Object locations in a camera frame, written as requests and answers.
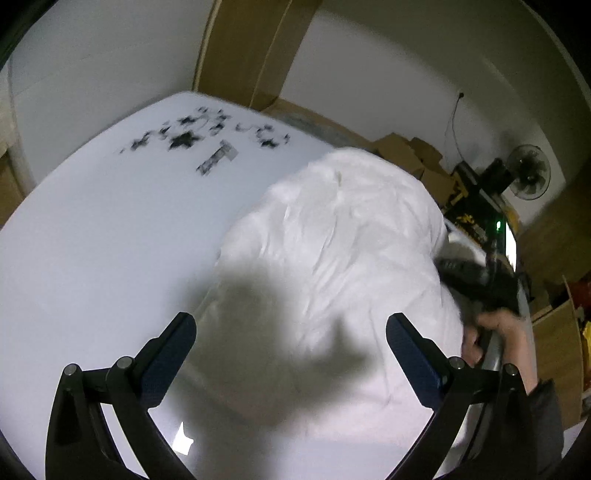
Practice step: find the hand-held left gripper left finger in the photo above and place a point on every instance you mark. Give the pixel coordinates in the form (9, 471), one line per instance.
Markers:
(166, 364)

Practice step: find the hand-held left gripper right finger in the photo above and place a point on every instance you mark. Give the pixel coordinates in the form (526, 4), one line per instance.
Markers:
(415, 364)

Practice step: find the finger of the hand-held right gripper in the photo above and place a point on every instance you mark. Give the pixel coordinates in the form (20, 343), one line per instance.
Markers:
(457, 270)

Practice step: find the white puffer jacket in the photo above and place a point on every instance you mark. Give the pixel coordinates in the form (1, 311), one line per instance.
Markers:
(351, 258)

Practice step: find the person's right forearm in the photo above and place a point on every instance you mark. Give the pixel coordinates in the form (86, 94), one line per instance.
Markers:
(540, 410)

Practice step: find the person's right hand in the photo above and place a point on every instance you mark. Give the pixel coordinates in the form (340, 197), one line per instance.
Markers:
(501, 330)

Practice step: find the black box with yellow print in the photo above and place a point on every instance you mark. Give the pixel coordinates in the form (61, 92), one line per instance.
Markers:
(466, 207)

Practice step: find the wooden rack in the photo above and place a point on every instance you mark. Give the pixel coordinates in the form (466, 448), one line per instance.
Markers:
(556, 337)

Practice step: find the yellow bag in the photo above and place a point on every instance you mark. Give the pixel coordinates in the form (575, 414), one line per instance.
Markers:
(586, 341)

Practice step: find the large open cardboard box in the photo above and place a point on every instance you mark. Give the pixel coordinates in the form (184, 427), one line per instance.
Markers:
(427, 166)

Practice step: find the black standing fan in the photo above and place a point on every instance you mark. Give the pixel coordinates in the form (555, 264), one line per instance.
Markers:
(528, 170)

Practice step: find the small cardboard box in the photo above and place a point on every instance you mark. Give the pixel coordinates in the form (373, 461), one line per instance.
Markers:
(395, 152)

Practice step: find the wooden side counter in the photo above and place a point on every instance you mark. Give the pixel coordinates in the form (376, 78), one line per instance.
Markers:
(9, 189)

